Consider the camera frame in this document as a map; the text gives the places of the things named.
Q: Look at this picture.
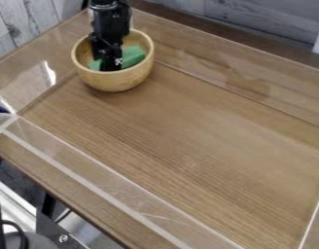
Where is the black metal bracket with screw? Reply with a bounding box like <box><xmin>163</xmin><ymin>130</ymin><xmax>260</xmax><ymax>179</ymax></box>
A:
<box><xmin>36</xmin><ymin>215</ymin><xmax>90</xmax><ymax>249</ymax></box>

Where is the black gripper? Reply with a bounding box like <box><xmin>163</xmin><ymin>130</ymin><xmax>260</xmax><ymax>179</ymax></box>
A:
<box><xmin>88</xmin><ymin>0</ymin><xmax>133</xmax><ymax>71</ymax></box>

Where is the light wooden bowl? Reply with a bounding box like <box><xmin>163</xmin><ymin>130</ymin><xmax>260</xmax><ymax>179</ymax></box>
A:
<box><xmin>71</xmin><ymin>29</ymin><xmax>155</xmax><ymax>92</ymax></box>

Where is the black table leg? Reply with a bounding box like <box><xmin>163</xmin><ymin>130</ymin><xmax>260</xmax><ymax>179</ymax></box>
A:
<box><xmin>42</xmin><ymin>194</ymin><xmax>58</xmax><ymax>218</ymax></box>

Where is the green rectangular block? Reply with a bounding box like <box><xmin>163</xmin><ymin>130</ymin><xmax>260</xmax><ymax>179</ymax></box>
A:
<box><xmin>88</xmin><ymin>46</ymin><xmax>146</xmax><ymax>71</ymax></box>

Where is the clear acrylic tray wall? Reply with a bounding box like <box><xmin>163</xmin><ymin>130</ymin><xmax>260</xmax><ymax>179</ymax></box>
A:
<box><xmin>0</xmin><ymin>8</ymin><xmax>319</xmax><ymax>249</ymax></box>

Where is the black cable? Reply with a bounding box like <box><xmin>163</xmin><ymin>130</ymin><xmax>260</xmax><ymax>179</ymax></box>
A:
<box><xmin>0</xmin><ymin>220</ymin><xmax>30</xmax><ymax>249</ymax></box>

